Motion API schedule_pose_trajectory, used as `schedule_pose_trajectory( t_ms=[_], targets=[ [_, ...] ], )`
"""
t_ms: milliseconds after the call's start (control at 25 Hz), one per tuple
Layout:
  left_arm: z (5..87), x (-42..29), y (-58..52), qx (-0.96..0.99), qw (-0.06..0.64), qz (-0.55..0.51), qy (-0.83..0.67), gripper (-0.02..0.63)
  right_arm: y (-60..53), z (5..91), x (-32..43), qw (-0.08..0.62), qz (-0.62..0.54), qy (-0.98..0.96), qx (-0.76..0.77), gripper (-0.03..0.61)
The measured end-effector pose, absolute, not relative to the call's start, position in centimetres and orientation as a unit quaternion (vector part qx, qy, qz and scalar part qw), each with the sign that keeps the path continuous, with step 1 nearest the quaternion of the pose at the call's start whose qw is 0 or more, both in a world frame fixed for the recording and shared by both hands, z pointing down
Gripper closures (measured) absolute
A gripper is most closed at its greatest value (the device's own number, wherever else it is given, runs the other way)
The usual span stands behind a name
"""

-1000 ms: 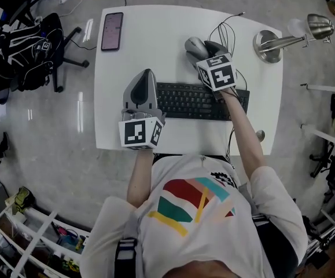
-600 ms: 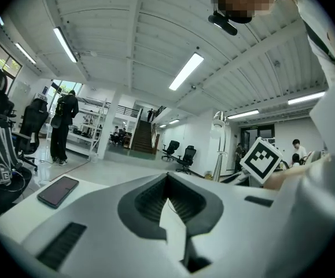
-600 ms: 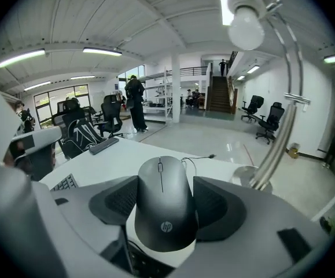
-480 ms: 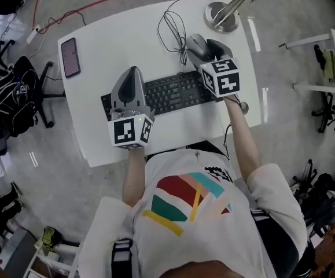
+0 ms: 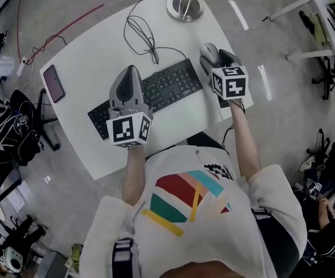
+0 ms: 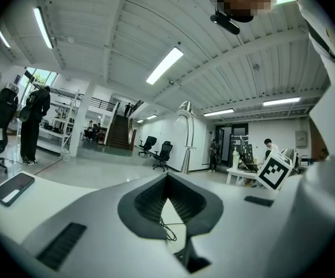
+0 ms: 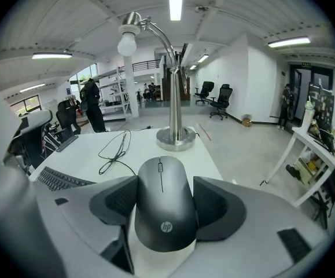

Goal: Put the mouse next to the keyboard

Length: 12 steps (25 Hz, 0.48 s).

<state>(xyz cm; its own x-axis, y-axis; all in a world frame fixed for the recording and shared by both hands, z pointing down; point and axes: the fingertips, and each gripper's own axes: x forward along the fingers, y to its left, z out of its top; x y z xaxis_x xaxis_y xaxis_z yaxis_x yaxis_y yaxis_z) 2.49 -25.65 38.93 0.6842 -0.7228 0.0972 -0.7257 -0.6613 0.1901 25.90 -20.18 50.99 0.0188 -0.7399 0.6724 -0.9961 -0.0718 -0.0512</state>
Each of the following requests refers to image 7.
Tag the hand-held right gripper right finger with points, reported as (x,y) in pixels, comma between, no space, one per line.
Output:
(219,213)

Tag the white cup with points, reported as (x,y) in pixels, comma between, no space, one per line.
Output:
(309,114)

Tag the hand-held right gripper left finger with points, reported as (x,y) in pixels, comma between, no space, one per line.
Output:
(115,201)

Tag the black office chair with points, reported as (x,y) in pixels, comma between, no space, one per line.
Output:
(222,101)
(66,120)
(204,92)

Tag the white side table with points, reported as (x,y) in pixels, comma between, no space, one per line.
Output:
(314,146)

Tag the white storage shelf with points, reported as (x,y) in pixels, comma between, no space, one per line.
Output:
(115,97)

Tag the black computer mouse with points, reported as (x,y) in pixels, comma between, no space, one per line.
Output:
(164,207)

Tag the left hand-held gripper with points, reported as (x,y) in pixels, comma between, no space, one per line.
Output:
(8,213)

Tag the black keyboard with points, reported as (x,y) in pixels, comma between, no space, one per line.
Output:
(61,179)

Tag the silver desk lamp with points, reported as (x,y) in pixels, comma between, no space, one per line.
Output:
(175,111)

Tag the wooden staircase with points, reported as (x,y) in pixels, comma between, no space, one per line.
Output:
(184,77)

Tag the black pegboard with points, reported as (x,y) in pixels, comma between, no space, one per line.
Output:
(322,109)

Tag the cardboard box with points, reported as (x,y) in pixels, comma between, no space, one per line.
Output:
(246,122)

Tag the grey office chair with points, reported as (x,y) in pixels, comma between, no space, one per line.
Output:
(35,132)

